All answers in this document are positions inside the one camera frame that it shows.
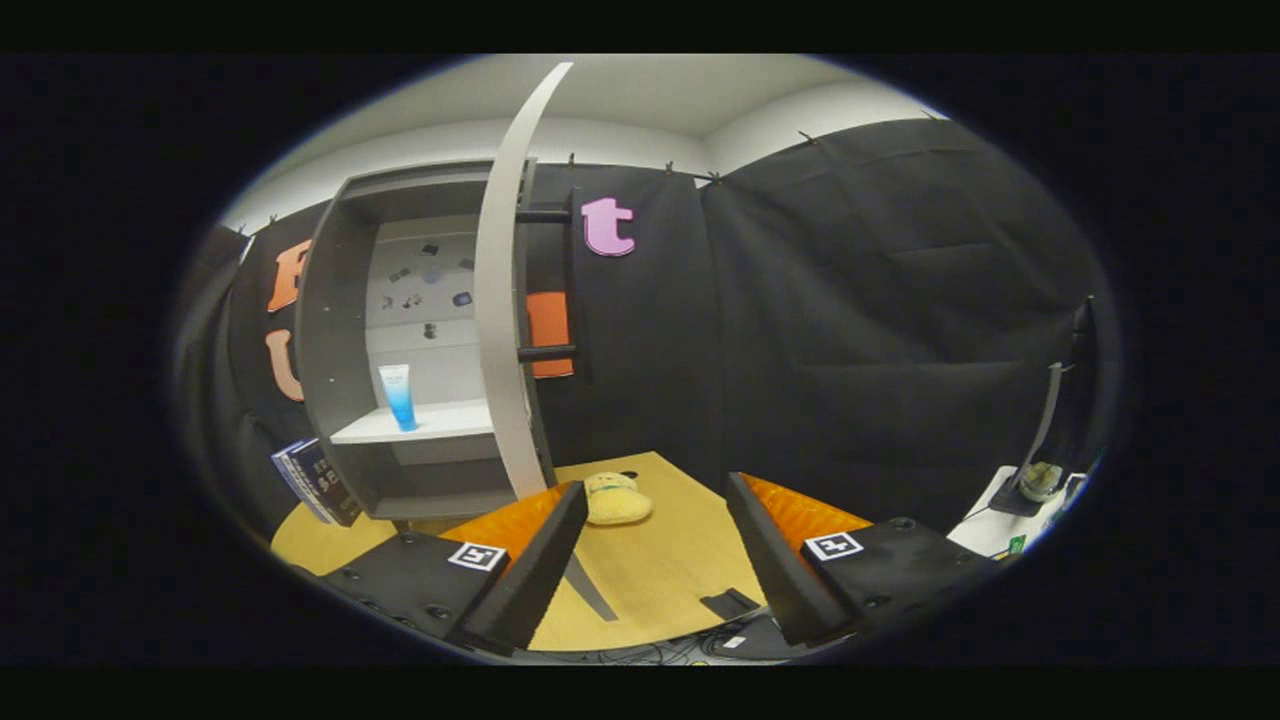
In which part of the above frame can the dark blue book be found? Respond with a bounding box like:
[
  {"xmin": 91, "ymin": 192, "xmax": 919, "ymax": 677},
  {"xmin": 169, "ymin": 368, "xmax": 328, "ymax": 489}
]
[{"xmin": 290, "ymin": 438, "xmax": 363, "ymax": 528}]

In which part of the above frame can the black door handle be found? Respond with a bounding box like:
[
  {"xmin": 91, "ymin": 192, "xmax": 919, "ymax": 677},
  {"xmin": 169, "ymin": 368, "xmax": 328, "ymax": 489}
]
[{"xmin": 515, "ymin": 190, "xmax": 583, "ymax": 381}]

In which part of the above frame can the monitor with silver stand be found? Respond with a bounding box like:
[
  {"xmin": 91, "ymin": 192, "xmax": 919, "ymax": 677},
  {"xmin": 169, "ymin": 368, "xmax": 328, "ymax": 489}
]
[{"xmin": 990, "ymin": 295, "xmax": 1096, "ymax": 518}]

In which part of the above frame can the grey cabinet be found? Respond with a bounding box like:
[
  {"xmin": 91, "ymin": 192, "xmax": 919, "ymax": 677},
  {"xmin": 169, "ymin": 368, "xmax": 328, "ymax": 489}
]
[{"xmin": 295, "ymin": 158, "xmax": 561, "ymax": 521}]

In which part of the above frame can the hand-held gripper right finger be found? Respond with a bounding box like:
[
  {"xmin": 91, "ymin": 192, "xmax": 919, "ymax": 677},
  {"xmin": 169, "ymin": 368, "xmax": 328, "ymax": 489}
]
[{"xmin": 725, "ymin": 472, "xmax": 1001, "ymax": 648}]

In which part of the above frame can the blue and clear tube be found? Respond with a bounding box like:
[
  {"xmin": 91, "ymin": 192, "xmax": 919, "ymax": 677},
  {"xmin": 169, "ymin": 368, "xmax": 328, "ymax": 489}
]
[{"xmin": 378, "ymin": 364, "xmax": 419, "ymax": 433}]

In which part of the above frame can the tangle of black cables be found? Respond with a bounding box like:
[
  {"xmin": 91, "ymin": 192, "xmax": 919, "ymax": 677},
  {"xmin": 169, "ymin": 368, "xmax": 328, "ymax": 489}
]
[{"xmin": 540, "ymin": 635, "xmax": 721, "ymax": 666}]

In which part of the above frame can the light blue book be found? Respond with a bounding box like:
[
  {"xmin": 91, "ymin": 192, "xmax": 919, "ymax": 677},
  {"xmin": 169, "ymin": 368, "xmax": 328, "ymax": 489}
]
[{"xmin": 270, "ymin": 445, "xmax": 331, "ymax": 526}]

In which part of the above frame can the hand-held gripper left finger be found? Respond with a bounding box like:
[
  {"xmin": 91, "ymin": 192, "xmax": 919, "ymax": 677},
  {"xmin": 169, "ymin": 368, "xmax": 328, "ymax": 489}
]
[{"xmin": 300, "ymin": 480, "xmax": 589, "ymax": 658}]

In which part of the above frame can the white cabinet door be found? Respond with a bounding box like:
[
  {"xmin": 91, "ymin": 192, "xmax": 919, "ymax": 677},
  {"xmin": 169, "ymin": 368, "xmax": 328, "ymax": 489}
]
[{"xmin": 473, "ymin": 62, "xmax": 619, "ymax": 623}]

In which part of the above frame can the yellow plush toy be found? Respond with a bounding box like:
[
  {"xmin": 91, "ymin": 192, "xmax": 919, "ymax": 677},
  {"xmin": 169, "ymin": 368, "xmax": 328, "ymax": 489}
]
[{"xmin": 583, "ymin": 471, "xmax": 654, "ymax": 527}]

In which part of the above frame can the white cabinet shelf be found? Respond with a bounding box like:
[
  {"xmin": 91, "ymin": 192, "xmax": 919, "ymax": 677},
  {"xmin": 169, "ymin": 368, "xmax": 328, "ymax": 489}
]
[{"xmin": 330, "ymin": 398, "xmax": 501, "ymax": 446}]

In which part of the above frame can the white side desk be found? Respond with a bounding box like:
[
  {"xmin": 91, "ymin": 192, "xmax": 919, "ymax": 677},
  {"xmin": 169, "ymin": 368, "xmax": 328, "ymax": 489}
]
[{"xmin": 945, "ymin": 465, "xmax": 1086, "ymax": 561}]

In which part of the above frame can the black flat block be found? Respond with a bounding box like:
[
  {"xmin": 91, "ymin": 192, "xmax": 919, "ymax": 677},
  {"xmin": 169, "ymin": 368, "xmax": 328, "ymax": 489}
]
[{"xmin": 700, "ymin": 588, "xmax": 763, "ymax": 621}]

